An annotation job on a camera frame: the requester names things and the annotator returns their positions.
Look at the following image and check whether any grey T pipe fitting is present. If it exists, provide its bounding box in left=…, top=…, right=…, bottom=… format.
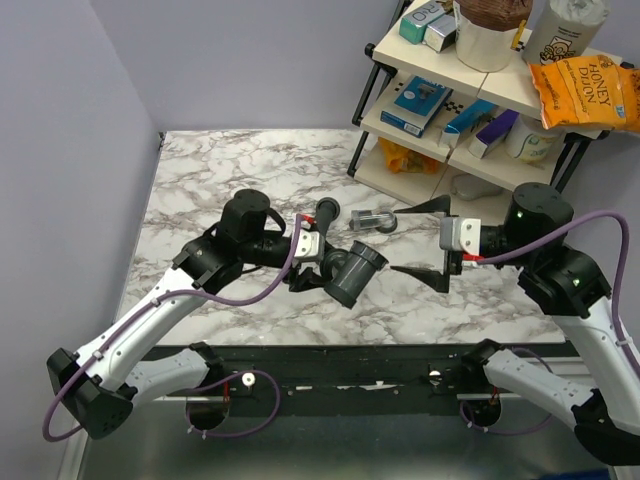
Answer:
left=320, top=241, right=388, bottom=309

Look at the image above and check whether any clear plastic pipe fitting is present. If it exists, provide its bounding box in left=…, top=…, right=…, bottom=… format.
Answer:
left=348, top=210, right=398, bottom=234

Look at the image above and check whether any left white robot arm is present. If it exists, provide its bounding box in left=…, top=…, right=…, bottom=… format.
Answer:
left=42, top=189, right=340, bottom=442

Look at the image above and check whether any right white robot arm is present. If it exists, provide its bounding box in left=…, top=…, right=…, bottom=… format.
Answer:
left=402, top=182, right=639, bottom=467

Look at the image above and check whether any orange snack bag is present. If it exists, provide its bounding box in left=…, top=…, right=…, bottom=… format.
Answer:
left=377, top=137, right=440, bottom=174

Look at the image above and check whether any cream tiered shelf rack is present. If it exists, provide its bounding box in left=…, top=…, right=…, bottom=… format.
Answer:
left=348, top=1, right=609, bottom=224

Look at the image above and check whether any blue white carton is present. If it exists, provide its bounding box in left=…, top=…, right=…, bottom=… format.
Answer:
left=439, top=99, right=497, bottom=150

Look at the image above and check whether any purple white carton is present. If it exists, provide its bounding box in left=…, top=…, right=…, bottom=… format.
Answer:
left=468, top=110, right=519, bottom=159

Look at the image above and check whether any blue product box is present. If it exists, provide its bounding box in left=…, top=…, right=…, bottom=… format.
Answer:
left=380, top=75, right=453, bottom=138

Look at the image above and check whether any white round container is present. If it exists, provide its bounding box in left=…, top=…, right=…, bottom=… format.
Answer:
left=505, top=115, right=564, bottom=162

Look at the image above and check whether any silver small box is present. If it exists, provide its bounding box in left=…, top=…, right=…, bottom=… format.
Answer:
left=423, top=15, right=456, bottom=53

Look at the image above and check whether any white tub brown lid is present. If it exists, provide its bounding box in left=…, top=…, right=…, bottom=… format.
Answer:
left=453, top=0, right=533, bottom=73

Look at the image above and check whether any orange honey dijon chip bag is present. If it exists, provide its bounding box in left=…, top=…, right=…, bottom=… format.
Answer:
left=529, top=54, right=639, bottom=134

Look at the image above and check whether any teal green box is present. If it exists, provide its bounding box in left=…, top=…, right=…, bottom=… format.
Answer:
left=399, top=1, right=446, bottom=45

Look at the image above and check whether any grey cylindrical canister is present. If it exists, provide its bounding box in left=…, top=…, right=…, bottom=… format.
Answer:
left=522, top=0, right=611, bottom=65

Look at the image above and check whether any aluminium frame rail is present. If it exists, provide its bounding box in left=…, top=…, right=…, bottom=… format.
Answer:
left=79, top=355, right=612, bottom=401

